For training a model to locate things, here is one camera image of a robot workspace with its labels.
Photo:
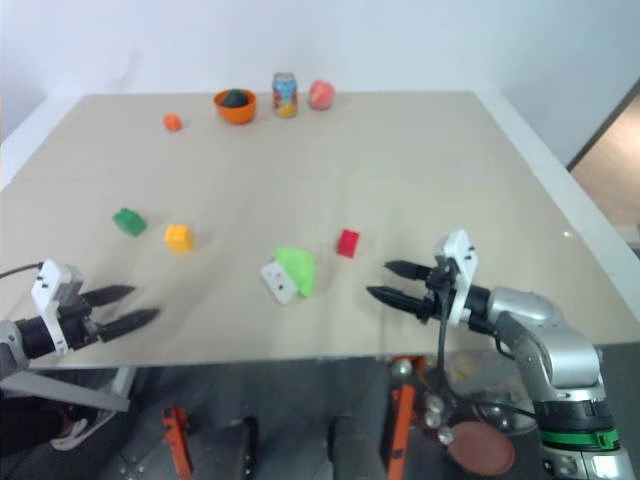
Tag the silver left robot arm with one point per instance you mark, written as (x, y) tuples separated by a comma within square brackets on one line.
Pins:
[(10, 345)]

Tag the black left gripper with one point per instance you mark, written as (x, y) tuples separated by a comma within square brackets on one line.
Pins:
[(75, 325)]

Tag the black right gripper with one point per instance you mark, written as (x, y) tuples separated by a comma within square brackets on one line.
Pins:
[(437, 295)]

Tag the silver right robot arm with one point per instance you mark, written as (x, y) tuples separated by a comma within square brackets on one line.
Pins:
[(560, 350)]

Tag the dark green toy avocado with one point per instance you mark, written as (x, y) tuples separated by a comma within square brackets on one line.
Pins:
[(236, 98)]

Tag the grey table frame bar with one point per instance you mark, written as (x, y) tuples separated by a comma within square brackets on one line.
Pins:
[(65, 390)]

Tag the brown wooden door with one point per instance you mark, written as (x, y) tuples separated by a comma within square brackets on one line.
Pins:
[(612, 160)]

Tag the orange bowl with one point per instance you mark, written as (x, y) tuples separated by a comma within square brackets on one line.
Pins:
[(235, 115)]

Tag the red toy cube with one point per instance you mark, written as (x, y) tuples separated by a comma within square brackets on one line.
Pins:
[(348, 243)]

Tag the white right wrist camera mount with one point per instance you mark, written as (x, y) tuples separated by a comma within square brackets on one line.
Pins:
[(462, 270)]

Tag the dark green block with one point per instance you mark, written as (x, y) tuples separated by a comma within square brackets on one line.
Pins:
[(128, 221)]

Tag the light green toy object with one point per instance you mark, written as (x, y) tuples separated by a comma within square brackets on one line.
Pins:
[(300, 267)]

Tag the colourful drink can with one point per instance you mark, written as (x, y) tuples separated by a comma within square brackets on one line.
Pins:
[(285, 96)]

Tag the orange metal stand bar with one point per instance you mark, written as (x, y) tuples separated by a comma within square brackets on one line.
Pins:
[(401, 420), (177, 440)]

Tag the small orange toy fruit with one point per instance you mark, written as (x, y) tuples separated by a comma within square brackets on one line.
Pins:
[(173, 122)]

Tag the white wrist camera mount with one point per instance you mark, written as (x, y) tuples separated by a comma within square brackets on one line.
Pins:
[(462, 270), (50, 280)]

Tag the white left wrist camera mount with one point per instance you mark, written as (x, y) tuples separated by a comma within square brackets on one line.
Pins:
[(50, 280)]

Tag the pink toy peach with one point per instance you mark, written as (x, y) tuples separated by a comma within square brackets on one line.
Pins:
[(321, 95)]

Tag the yellow block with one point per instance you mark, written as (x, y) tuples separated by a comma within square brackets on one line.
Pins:
[(179, 239)]

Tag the white block with dots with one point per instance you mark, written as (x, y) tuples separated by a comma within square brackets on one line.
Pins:
[(277, 284)]

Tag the brown round disc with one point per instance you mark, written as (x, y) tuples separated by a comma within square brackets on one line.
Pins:
[(482, 447)]

